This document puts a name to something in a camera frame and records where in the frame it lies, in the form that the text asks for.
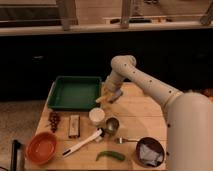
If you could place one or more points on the white cup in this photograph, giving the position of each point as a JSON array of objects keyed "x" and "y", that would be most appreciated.
[{"x": 97, "y": 116}]

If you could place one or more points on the white handled kitchen tool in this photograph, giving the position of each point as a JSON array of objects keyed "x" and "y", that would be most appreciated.
[{"x": 82, "y": 143}]

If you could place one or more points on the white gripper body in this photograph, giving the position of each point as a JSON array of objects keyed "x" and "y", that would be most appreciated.
[{"x": 111, "y": 87}]

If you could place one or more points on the green chili pepper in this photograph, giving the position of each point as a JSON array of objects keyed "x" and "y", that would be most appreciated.
[{"x": 113, "y": 154}]

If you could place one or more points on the green plastic tray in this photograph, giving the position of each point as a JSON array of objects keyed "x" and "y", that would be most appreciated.
[{"x": 75, "y": 93}]

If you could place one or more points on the black chair frame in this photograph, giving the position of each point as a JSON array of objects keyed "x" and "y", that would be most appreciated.
[{"x": 17, "y": 156}]

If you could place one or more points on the orange bowl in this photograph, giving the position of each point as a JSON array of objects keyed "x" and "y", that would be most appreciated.
[{"x": 41, "y": 148}]

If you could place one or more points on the yellow banana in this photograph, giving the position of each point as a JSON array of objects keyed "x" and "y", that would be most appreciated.
[{"x": 105, "y": 97}]

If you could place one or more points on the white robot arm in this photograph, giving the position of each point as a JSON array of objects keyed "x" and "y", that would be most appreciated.
[{"x": 188, "y": 116}]

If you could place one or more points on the bunch of dark grapes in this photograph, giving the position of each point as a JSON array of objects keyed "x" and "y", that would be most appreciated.
[{"x": 54, "y": 120}]

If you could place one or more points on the small metal cup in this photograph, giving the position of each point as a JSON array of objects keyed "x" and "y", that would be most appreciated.
[{"x": 112, "y": 125}]

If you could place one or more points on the wooden brush block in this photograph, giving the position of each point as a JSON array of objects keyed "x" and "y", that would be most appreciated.
[{"x": 74, "y": 126}]

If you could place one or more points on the metal fork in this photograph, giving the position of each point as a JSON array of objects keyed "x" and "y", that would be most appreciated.
[{"x": 121, "y": 140}]

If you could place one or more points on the dark bowl with cloth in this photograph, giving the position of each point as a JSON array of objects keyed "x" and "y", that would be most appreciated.
[{"x": 149, "y": 152}]

